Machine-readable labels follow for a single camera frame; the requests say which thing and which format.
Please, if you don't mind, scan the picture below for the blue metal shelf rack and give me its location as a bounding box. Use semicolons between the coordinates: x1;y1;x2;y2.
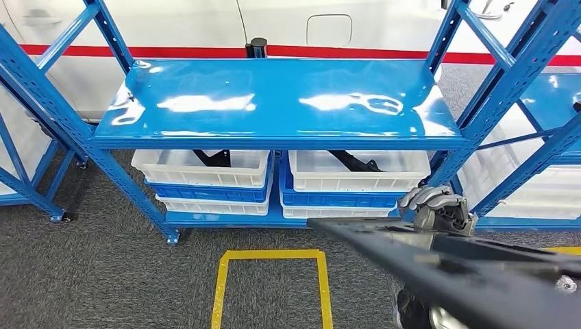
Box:
0;108;76;223
449;0;581;232
0;0;566;245

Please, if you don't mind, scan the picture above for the black plastic panel part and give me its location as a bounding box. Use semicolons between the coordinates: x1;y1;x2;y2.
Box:
307;217;581;329

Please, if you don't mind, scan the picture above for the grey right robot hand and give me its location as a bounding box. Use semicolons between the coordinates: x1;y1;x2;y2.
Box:
397;185;478;238

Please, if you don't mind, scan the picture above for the red barrier belt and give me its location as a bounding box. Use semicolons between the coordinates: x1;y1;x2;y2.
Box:
20;44;581;68

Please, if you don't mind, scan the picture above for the white plastic crate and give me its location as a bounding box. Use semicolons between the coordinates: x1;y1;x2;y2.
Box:
280;199;396;220
131;149;272;189
288;149;431;193
458;158;581;208
0;86;53;197
467;191;581;221
156;179;273;217
471;106;581;187

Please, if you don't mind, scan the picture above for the blue plastic crate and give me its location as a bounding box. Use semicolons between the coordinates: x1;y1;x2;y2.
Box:
145;156;275;204
279;156;405;209

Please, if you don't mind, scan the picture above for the yellow floor tape square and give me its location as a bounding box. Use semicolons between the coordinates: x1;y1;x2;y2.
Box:
210;248;334;329
542;246;581;256

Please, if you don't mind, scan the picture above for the black stanchion post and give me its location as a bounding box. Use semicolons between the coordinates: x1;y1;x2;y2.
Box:
245;37;269;60

